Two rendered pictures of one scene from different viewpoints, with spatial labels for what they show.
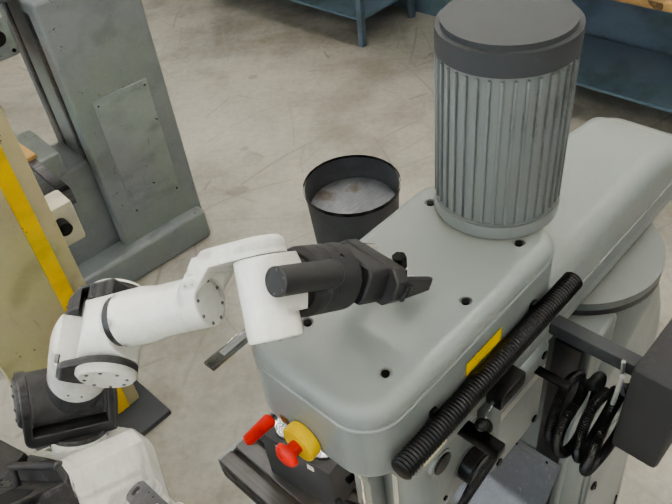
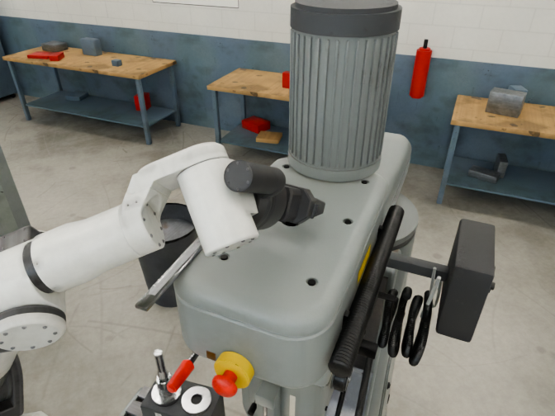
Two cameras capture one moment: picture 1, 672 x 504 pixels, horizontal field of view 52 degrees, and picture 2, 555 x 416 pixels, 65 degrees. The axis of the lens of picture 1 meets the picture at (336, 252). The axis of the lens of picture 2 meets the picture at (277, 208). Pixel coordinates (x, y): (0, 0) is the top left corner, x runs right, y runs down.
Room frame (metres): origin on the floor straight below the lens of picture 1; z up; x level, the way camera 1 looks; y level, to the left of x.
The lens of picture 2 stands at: (0.16, 0.20, 2.32)
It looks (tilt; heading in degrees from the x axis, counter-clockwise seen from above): 33 degrees down; 335
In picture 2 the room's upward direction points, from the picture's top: straight up
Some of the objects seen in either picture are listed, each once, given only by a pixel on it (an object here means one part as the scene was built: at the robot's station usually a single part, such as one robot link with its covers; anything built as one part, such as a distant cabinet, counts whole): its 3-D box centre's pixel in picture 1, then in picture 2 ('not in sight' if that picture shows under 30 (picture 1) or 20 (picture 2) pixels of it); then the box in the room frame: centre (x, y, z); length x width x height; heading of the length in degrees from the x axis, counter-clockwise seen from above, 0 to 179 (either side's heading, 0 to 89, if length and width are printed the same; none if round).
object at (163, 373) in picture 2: not in sight; (160, 365); (1.04, 0.17, 1.25); 0.03 x 0.03 x 0.11
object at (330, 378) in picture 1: (407, 317); (293, 250); (0.73, -0.10, 1.81); 0.47 x 0.26 x 0.16; 132
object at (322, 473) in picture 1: (312, 454); (185, 413); (1.01, 0.13, 1.03); 0.22 x 0.12 x 0.20; 49
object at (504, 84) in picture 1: (501, 117); (339, 88); (0.89, -0.27, 2.05); 0.20 x 0.20 x 0.32
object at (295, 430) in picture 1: (301, 440); (234, 370); (0.57, 0.08, 1.76); 0.06 x 0.02 x 0.06; 42
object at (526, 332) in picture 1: (494, 363); (372, 272); (0.64, -0.21, 1.79); 0.45 x 0.04 x 0.04; 132
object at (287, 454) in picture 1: (290, 452); (226, 382); (0.55, 0.10, 1.76); 0.04 x 0.03 x 0.04; 42
